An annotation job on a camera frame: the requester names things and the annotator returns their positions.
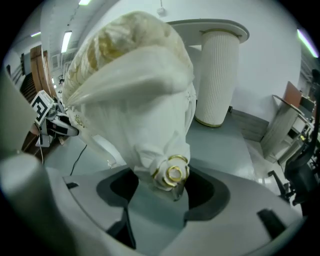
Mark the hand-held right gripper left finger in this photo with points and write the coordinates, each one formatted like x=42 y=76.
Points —
x=85 y=190

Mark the white curved desk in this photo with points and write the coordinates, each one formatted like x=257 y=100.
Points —
x=217 y=75

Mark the ceiling light strip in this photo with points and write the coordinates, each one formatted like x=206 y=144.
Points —
x=66 y=41
x=84 y=2
x=36 y=34

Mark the cream upholstered stool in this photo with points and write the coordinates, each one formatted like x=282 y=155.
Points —
x=130 y=105

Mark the white wall junction box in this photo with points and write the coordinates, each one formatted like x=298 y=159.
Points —
x=162 y=11

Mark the grey side table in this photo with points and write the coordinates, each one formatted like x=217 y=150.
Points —
x=282 y=130

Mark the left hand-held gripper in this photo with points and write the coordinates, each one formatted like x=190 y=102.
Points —
x=41 y=107

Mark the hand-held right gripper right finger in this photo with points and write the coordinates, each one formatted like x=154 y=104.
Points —
x=245 y=212

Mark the brown board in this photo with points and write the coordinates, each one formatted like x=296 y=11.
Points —
x=293 y=93

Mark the black office chair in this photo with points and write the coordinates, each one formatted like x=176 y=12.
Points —
x=305 y=160

